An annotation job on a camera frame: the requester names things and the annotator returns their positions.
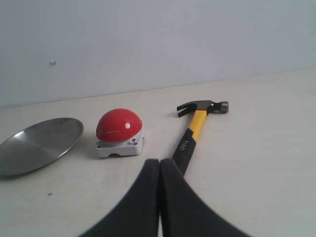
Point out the round steel plate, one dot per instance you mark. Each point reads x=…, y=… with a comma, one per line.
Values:
x=38, y=145

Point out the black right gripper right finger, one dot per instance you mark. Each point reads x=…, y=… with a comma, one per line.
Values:
x=183, y=213

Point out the yellow black claw hammer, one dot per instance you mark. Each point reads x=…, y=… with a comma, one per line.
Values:
x=200, y=110

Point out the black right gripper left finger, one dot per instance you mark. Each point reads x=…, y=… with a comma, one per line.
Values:
x=136, y=215

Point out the red dome push button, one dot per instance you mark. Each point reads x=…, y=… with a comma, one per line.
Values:
x=120, y=132

